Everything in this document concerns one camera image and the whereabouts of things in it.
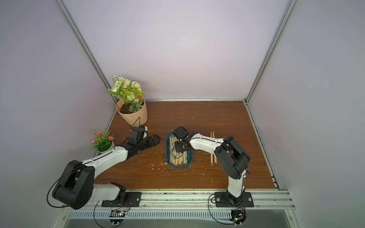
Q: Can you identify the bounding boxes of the chopstick pair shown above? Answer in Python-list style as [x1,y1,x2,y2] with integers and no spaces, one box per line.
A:
[212,131,217,164]
[210,131,214,166]

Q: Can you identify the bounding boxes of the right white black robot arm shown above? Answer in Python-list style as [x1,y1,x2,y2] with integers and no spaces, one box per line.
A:
[173,126,251,198]

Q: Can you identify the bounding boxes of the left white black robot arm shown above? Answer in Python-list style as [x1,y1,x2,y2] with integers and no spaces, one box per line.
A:
[48,125,161,210]

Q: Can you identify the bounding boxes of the wrapped chopsticks pile in box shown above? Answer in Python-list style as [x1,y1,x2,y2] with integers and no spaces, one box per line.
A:
[169,135,188,166]

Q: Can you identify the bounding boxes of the teal plastic storage box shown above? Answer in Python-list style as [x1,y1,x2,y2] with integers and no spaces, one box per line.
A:
[165,132,194,168]

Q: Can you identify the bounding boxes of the large beige ribbed flower pot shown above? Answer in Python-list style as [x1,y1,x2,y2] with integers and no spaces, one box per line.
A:
[116,97,148,127]

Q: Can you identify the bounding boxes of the small white pot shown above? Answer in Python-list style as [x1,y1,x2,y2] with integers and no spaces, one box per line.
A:
[98,141,115,154]

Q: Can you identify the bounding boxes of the pink flowered small plant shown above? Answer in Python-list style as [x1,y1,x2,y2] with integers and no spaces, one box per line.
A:
[92,130,114,152]

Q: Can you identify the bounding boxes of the white green artificial flowers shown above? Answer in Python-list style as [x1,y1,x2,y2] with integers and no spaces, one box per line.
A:
[108,74,145,113]

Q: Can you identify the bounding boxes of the left small circuit board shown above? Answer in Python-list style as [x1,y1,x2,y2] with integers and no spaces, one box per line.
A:
[109,210,126,227]

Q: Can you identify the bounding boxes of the small circuit board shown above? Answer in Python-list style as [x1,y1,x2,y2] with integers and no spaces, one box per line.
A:
[231,208,247,226]
[109,210,126,227]

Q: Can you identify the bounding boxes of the right small circuit board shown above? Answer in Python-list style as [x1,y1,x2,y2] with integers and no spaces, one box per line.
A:
[231,208,247,226]

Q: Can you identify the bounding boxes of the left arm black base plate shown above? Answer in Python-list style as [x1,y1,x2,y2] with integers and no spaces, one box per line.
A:
[101,192,142,208]

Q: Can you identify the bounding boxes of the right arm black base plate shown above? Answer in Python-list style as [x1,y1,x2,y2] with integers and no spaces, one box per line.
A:
[213,192,254,208]

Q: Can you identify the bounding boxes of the right black base cable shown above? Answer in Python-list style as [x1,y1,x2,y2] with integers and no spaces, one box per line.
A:
[207,194,235,226]

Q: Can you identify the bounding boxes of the black base cable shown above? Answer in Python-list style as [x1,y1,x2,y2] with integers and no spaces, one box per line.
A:
[93,196,132,228]
[207,194,235,226]

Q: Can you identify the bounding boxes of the left black base cable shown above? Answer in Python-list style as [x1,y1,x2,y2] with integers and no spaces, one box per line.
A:
[93,196,132,228]

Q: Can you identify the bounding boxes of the aluminium corner frame post left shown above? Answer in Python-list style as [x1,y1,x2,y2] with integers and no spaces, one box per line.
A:
[55,0,111,90]

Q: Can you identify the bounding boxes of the aluminium corner frame post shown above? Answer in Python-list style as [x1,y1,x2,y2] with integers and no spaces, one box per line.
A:
[55,0,111,90]
[244,0,298,105]

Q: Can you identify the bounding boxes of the white slotted cable duct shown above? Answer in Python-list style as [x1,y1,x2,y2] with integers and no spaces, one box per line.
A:
[68,210,232,219]

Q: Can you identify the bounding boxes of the aluminium front rail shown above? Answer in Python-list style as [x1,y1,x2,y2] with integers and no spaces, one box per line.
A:
[61,189,296,211]

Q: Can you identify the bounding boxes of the aluminium corner frame post right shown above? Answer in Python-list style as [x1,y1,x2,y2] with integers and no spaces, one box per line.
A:
[244,0,298,105]

